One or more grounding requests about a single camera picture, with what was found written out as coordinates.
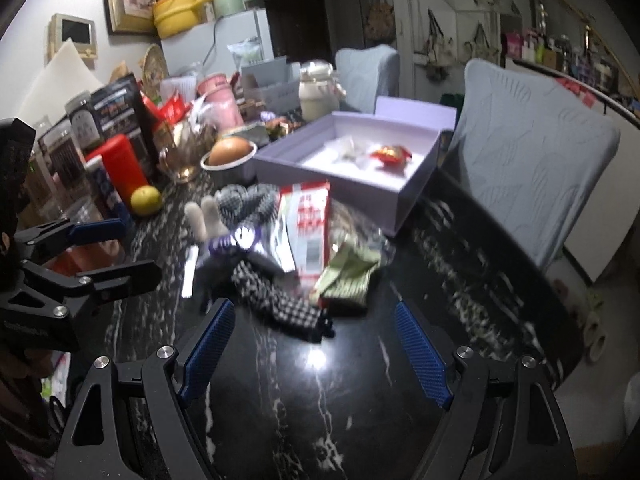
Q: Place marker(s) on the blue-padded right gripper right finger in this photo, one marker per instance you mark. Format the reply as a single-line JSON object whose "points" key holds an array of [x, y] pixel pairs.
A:
{"points": [[500, 421]]}

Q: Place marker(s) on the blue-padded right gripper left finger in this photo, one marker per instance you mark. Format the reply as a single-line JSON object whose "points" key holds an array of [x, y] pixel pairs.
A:
{"points": [[93, 445]]}

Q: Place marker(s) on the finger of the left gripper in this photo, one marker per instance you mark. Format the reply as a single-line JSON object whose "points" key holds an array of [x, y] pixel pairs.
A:
{"points": [[48, 240], [96, 287]]}

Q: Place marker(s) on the purple silver snack pouch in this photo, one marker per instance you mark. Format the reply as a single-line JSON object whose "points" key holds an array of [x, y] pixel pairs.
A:
{"points": [[250, 243]]}

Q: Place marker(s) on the black white checkered scrunchie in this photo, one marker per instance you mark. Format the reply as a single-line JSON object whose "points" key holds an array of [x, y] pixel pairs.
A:
{"points": [[275, 307]]}

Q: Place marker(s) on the green tea packet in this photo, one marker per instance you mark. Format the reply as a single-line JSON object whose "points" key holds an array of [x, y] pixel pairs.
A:
{"points": [[347, 276]]}

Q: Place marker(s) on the red white snack bag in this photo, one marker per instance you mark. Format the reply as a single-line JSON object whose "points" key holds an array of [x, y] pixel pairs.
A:
{"points": [[305, 210]]}

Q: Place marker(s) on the red cartoon snack packet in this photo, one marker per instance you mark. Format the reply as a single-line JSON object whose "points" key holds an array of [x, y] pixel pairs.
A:
{"points": [[391, 155]]}

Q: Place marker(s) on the blue white tube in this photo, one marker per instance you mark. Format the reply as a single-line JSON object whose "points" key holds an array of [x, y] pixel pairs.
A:
{"points": [[107, 191]]}

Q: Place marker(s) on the red cylinder can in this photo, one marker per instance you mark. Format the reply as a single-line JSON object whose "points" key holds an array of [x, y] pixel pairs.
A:
{"points": [[122, 166]]}

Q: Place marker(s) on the yellow lemon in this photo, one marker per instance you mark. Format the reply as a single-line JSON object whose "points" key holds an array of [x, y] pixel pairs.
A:
{"points": [[146, 201]]}

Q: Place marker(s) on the glass jar dark lid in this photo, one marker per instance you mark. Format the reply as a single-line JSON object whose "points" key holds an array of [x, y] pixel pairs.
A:
{"points": [[85, 123]]}

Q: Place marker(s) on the white plush rabbit ears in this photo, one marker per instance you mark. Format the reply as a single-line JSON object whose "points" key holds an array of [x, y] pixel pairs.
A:
{"points": [[205, 219]]}

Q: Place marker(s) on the black coffee bag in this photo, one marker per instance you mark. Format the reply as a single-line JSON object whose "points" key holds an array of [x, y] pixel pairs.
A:
{"points": [[120, 110]]}

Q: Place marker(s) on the grey checkered fabric scrunchie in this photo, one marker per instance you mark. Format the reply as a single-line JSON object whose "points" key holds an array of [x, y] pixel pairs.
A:
{"points": [[256, 205]]}

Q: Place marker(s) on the bowl with brown egg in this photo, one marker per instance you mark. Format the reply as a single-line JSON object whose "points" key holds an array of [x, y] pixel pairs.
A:
{"points": [[230, 161]]}

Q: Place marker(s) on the woven round fan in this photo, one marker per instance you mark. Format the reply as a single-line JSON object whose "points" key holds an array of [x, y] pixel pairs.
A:
{"points": [[153, 71]]}

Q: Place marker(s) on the pink cup stack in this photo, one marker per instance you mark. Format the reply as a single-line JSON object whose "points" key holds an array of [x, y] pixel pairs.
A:
{"points": [[219, 102]]}

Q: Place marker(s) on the white mini fridge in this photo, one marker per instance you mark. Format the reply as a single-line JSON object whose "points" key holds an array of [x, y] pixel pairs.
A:
{"points": [[206, 45]]}

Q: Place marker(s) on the yellow enamel pot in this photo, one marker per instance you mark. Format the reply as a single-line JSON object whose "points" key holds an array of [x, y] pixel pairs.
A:
{"points": [[172, 17]]}

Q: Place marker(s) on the near light blue chair cover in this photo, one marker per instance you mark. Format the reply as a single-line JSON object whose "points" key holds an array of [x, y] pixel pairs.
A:
{"points": [[530, 153]]}

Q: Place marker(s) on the light blue chair cover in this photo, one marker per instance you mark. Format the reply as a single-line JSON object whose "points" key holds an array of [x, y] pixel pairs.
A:
{"points": [[530, 153], [366, 74]]}

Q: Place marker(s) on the lavender open gift box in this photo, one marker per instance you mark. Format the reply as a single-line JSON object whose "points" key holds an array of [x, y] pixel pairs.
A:
{"points": [[336, 148]]}

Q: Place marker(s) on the grey storage box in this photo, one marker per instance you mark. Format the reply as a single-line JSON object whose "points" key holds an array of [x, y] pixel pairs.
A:
{"points": [[274, 82]]}

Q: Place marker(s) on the cream pig-shaped kettle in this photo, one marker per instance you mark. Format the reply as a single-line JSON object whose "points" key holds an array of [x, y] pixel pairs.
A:
{"points": [[320, 92]]}

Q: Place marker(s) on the far light blue chair cover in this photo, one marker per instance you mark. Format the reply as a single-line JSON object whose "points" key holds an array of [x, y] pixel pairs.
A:
{"points": [[366, 74]]}

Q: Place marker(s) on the hanging tote bag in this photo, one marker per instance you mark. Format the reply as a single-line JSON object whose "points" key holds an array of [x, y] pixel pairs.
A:
{"points": [[439, 51]]}

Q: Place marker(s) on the wall intercom panel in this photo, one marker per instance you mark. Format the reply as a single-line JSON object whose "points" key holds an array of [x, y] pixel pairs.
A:
{"points": [[79, 31]]}

